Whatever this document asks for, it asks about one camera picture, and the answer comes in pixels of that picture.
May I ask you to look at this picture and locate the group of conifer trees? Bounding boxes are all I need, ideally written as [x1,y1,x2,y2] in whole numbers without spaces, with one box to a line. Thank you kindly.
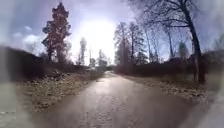
[113,21,149,66]

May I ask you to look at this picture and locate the slim tree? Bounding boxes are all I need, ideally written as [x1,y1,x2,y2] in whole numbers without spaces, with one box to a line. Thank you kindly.
[77,37,88,66]

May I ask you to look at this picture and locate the grey asphalt path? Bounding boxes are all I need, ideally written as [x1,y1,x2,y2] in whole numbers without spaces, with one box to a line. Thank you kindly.
[31,70,214,128]

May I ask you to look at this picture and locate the dark hedge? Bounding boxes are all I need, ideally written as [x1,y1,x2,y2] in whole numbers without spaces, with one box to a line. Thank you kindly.
[0,45,88,82]
[114,49,224,78]

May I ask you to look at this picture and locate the tall conifer tree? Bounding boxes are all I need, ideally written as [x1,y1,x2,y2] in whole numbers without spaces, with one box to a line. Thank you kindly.
[41,2,72,64]

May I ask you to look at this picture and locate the leaf-strewn grass verge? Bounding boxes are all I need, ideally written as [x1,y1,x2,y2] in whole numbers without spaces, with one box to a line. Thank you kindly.
[117,73,214,104]
[13,69,107,113]

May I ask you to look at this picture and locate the bare leaning tree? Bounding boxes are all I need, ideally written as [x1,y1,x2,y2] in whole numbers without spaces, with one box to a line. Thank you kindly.
[128,0,214,85]

